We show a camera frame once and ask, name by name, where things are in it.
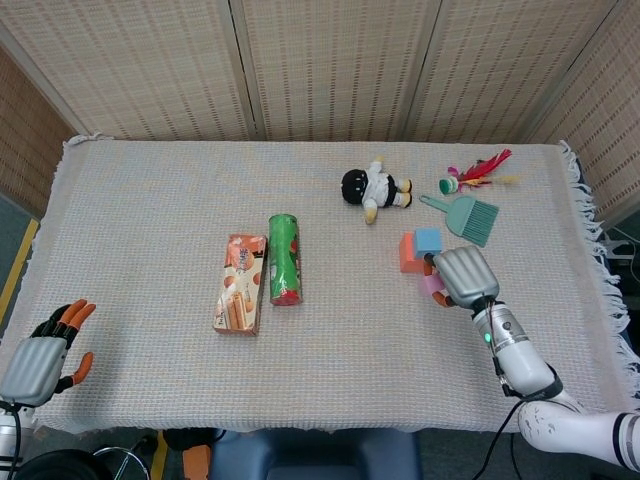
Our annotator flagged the red feather shuttlecock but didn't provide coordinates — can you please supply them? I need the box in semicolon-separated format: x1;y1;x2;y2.
438;147;525;195

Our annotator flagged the small pink foam cube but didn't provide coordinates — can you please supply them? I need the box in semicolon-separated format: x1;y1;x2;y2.
422;272;446;300

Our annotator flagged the blue padded chair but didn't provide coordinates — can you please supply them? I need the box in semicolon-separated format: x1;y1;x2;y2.
209;428;421;480

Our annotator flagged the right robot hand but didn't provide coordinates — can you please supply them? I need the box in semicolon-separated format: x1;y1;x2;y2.
422;245;501;310

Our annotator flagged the orange cookie box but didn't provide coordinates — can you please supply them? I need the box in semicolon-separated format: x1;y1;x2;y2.
212;233;269;337

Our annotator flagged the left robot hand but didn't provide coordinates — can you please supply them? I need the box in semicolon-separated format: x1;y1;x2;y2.
0;298;97;407

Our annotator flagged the teal hand brush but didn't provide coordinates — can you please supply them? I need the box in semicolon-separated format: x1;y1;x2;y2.
418;194;500;248

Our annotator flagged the large orange foam cube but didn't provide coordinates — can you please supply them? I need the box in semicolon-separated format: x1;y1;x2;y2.
400;231;436;274

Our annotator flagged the beige woven tablecloth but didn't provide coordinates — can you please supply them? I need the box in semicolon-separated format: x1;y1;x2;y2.
9;132;634;436

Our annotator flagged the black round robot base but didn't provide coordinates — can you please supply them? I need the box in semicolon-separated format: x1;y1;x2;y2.
14;447;101;480

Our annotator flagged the black-headed plush doll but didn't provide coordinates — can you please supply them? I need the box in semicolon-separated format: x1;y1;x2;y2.
341;154;414;226

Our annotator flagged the woven folding screen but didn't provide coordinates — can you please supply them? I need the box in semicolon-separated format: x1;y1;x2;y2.
0;0;640;221

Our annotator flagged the green chip can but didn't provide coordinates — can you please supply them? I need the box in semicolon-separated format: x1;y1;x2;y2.
267;213;305;307

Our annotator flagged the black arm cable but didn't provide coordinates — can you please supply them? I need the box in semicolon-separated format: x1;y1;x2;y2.
469;399;524;480

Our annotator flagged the medium blue foam cube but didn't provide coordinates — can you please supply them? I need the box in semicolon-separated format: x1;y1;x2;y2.
413;228;444;260

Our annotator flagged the metal stool ring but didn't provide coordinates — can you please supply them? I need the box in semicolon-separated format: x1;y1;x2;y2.
92;444;151;480

